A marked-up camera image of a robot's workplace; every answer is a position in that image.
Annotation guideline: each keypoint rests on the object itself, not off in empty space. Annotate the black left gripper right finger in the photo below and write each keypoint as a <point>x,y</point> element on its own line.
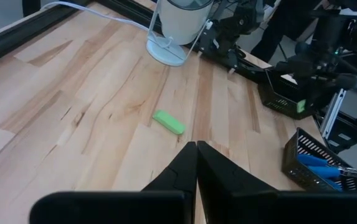
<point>218,177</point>

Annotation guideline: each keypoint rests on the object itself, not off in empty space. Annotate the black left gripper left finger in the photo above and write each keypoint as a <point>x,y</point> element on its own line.
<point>184,174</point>

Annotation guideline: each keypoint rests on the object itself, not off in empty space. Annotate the green eraser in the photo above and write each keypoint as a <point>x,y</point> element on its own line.
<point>301,105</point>
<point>169,122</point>

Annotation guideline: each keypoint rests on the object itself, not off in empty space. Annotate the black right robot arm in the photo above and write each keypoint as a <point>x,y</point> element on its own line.
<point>225,31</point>

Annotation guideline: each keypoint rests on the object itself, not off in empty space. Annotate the silver aluminium profile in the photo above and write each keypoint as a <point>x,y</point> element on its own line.
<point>332,113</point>

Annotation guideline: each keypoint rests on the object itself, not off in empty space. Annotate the black mesh basket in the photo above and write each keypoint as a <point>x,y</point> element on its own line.
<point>274,102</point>
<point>293,171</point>

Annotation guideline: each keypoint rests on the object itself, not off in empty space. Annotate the person's feet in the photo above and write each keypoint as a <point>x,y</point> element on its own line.
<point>271,31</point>

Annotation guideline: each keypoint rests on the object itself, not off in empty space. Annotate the white desk lamp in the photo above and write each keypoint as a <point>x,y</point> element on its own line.
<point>181,21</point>

